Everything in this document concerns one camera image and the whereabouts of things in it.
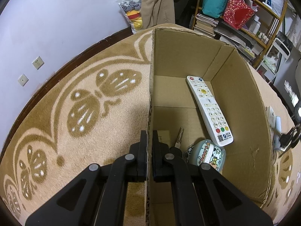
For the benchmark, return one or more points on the wooden shelf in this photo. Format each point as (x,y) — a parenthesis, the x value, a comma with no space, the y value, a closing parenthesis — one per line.
(270,11)

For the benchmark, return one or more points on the pile of magazines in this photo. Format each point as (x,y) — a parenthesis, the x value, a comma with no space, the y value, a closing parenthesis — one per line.
(235,40)

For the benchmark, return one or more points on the key bunch with cartoon charm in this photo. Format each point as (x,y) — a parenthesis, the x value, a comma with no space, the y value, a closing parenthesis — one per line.
(178,137)

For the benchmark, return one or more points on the stack of old books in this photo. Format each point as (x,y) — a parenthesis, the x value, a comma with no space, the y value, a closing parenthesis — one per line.
(205,24)

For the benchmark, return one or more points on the beige coat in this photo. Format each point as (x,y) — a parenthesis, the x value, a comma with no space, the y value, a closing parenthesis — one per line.
(157,4)

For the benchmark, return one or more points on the teal bag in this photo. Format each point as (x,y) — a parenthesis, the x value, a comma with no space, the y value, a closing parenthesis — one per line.
(214,2)

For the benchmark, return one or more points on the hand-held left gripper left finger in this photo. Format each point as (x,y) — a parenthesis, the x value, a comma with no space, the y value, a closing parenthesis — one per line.
(142,160)

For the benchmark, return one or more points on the row of small bottles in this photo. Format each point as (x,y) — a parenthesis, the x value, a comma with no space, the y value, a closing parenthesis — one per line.
(263,37)

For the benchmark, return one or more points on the light blue power bank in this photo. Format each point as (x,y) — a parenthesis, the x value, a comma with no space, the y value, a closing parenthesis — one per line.
(278,124)

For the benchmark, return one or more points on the white wall socket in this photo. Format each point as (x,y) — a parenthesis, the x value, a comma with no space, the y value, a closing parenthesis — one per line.
(23,80)
(38,62)

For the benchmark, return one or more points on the white plastic bag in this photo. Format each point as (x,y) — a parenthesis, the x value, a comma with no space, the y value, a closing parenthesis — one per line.
(275,1)

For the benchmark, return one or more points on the white trolley cart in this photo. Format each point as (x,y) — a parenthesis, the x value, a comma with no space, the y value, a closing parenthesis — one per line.
(275,56)

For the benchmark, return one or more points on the red gift bag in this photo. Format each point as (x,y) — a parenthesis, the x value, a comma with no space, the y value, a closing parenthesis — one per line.
(237,14)

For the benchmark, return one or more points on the tall white bottle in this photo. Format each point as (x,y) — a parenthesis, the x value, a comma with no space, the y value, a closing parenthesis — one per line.
(254,23)

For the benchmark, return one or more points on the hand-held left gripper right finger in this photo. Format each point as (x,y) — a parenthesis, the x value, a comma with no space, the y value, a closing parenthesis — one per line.
(155,162)

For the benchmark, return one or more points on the cartoon earbud case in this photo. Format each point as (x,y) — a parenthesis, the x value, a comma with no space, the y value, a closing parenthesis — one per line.
(207,154)

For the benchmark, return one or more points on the white cube charger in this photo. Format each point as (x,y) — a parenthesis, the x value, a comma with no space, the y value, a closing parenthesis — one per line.
(275,143)

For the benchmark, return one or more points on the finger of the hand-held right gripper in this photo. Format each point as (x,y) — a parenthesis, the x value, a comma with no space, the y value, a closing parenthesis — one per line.
(288,139)

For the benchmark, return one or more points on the dark hanging clothes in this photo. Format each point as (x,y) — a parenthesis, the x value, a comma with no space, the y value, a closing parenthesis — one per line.
(185,0)

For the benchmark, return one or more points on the white remote control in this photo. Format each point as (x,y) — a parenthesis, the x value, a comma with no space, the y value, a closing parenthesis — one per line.
(209,108)

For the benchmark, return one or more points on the cardboard box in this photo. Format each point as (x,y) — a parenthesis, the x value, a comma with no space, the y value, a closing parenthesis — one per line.
(235,122)

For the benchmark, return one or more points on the bag of plush toys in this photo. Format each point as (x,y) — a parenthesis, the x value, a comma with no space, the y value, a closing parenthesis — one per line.
(132,14)

